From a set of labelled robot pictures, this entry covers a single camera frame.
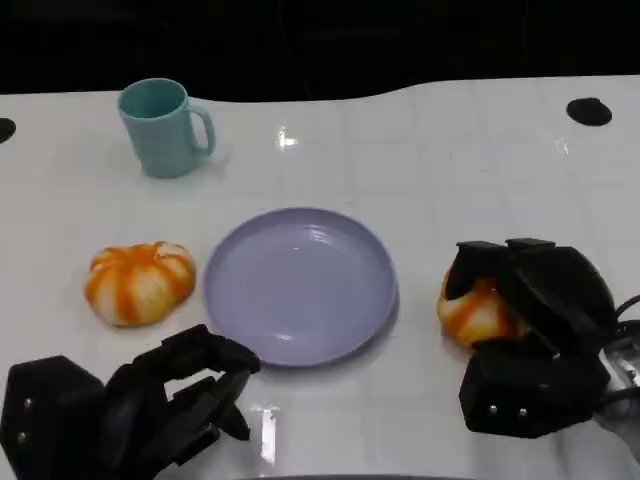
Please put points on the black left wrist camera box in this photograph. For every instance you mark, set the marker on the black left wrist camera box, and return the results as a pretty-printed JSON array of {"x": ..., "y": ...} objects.
[{"x": 50, "y": 405}]

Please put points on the lilac plate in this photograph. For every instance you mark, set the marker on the lilac plate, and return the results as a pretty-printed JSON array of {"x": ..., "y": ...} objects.
[{"x": 300, "y": 285}]

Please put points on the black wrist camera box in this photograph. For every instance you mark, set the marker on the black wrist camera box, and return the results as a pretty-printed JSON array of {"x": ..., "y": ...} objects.
[
  {"x": 50, "y": 405},
  {"x": 525, "y": 395}
]

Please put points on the orange and white bread roll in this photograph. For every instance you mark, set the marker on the orange and white bread roll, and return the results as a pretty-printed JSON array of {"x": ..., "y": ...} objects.
[
  {"x": 135, "y": 285},
  {"x": 470, "y": 315}
]

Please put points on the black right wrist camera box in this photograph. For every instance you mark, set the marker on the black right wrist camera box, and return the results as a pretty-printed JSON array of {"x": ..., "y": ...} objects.
[{"x": 525, "y": 395}]

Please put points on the black curtain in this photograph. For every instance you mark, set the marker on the black curtain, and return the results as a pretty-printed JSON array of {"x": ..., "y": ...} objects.
[{"x": 320, "y": 45}]

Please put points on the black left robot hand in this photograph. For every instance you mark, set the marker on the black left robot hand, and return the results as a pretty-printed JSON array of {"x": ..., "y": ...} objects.
[{"x": 145, "y": 405}]

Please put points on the pale green mug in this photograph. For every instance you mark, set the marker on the pale green mug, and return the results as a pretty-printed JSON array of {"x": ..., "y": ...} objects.
[{"x": 159, "y": 142}]

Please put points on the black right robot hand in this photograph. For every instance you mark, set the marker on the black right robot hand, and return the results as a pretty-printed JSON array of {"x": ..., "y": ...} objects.
[{"x": 565, "y": 290}]

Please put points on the black table grommet hole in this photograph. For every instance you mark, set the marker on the black table grommet hole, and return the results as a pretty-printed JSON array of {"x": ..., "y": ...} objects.
[
  {"x": 589, "y": 111},
  {"x": 5, "y": 130}
]

